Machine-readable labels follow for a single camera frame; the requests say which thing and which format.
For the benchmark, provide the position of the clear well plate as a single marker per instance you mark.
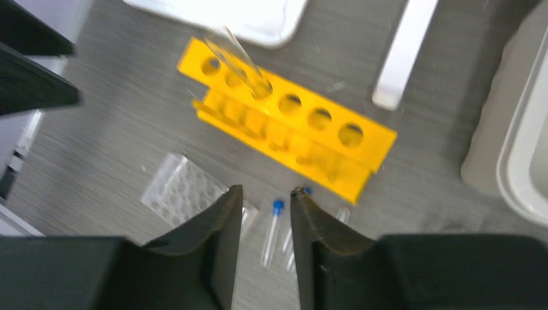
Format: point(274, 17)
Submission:
point(180, 190)

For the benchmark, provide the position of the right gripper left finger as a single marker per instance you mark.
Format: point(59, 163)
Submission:
point(193, 266)

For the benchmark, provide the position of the yellow test tube rack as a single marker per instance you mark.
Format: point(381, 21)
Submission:
point(310, 134)

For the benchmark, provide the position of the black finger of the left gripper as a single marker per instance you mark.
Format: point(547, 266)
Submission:
point(25, 84)

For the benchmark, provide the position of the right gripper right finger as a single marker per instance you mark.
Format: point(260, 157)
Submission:
point(338, 268)

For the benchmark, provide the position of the beige plastic bin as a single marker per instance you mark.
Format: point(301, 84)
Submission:
point(507, 157)

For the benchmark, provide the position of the clear glass test tube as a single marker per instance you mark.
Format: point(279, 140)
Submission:
point(226, 47)

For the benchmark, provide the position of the left white stand base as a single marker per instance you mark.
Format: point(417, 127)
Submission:
point(403, 52)

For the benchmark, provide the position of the white flat tray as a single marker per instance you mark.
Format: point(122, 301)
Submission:
point(268, 24)

